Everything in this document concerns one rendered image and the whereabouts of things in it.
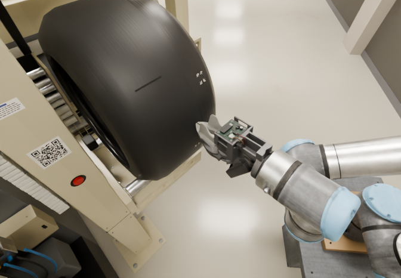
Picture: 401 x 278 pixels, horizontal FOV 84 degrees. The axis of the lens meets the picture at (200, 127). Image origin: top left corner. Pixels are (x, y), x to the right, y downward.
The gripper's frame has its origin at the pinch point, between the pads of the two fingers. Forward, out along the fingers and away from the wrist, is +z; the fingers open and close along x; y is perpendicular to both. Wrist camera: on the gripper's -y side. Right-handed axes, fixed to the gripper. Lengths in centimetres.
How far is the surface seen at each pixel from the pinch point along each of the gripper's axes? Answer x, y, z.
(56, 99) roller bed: 22, -9, 63
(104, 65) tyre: 13.0, 20.3, 12.1
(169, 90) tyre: 3.9, 12.3, 4.8
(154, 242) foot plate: 25, -119, 34
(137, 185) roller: 18.3, -29.2, 18.4
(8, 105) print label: 31.1, 17.8, 19.1
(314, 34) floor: -309, -113, 91
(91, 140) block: 21, -19, 41
